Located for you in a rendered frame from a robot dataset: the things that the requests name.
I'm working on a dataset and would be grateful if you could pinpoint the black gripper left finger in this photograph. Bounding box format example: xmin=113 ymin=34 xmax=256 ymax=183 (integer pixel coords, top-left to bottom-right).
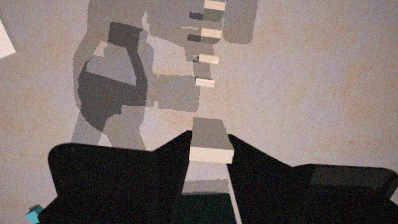
xmin=48 ymin=130 xmax=192 ymax=224

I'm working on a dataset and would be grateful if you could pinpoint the cream rectangular block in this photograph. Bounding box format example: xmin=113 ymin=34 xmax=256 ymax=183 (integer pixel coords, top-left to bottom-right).
xmin=196 ymin=76 xmax=215 ymax=87
xmin=201 ymin=29 xmax=222 ymax=44
xmin=189 ymin=117 xmax=235 ymax=164
xmin=203 ymin=0 xmax=225 ymax=22
xmin=199 ymin=55 xmax=219 ymax=64

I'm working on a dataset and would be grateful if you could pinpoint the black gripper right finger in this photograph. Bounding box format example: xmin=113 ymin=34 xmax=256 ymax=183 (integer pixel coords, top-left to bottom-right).
xmin=227 ymin=134 xmax=398 ymax=224

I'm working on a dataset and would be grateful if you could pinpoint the small teal flat block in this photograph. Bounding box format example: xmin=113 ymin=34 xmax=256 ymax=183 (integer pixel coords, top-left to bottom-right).
xmin=24 ymin=205 xmax=44 ymax=224

